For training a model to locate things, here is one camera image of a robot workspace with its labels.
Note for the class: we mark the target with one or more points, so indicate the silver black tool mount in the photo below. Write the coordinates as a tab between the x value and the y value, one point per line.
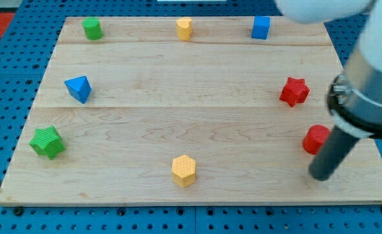
355	98

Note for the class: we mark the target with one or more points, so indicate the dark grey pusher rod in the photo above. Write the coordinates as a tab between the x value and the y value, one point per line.
329	157

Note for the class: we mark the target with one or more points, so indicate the red cylinder block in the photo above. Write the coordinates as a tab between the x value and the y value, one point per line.
315	138

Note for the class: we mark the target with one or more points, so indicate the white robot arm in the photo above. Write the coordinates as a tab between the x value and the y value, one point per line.
369	41

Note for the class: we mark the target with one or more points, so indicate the red star block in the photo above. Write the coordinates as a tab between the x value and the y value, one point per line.
294	91

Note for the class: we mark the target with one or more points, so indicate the green star block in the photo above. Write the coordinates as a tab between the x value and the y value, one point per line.
47	142

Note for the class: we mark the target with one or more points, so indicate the blue cube block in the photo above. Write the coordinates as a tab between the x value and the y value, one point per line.
261	26

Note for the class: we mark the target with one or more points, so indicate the yellow hexagon block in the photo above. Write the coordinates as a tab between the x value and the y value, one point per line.
184	170

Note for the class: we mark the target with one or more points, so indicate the wooden board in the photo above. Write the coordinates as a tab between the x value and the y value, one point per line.
214	98

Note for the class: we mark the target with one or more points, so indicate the blue triangle block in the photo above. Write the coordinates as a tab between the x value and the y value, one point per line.
79	88

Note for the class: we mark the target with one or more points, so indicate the green cylinder block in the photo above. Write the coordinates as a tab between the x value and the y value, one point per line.
92	28

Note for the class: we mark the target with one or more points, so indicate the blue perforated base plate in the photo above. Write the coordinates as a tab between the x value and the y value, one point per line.
25	50

